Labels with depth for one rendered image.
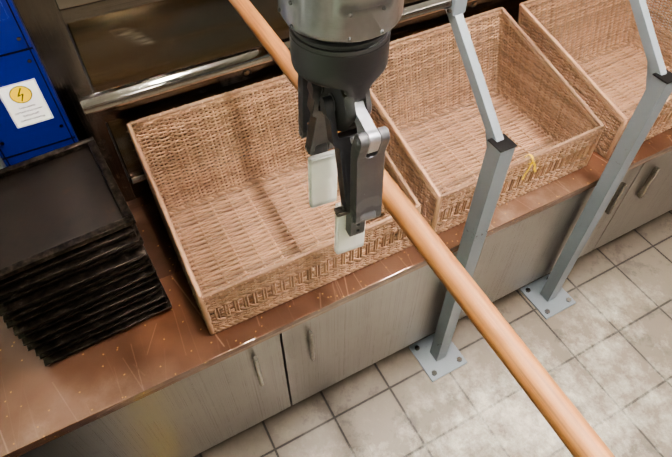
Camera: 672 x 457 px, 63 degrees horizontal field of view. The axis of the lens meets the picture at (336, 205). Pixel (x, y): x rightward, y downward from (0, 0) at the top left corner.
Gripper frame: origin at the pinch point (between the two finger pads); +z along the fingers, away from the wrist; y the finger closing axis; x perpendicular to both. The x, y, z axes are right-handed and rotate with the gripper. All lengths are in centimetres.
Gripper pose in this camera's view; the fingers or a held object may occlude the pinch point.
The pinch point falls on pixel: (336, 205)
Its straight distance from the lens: 55.1
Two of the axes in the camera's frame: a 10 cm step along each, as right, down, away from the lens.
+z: -0.2, 6.7, 7.4
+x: 9.1, -2.9, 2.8
